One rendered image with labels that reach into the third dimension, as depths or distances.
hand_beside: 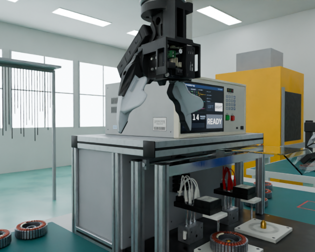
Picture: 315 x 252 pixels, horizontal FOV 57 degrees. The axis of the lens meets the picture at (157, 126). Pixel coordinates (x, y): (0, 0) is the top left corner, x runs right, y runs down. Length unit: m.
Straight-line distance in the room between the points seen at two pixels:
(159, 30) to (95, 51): 8.00
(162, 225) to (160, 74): 0.51
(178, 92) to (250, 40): 6.55
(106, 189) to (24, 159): 6.45
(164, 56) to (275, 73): 4.24
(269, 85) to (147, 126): 3.75
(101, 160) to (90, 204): 0.18
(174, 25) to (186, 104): 0.14
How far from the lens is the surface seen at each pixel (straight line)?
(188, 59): 0.45
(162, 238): 0.85
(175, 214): 1.14
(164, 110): 0.95
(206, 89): 1.03
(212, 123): 1.05
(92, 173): 1.06
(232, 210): 1.21
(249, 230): 1.14
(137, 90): 0.44
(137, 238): 0.93
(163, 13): 0.47
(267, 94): 4.64
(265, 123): 4.64
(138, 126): 1.04
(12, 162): 7.33
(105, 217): 1.03
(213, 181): 1.31
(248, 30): 7.12
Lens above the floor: 1.17
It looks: 1 degrees down
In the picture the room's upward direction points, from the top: straight up
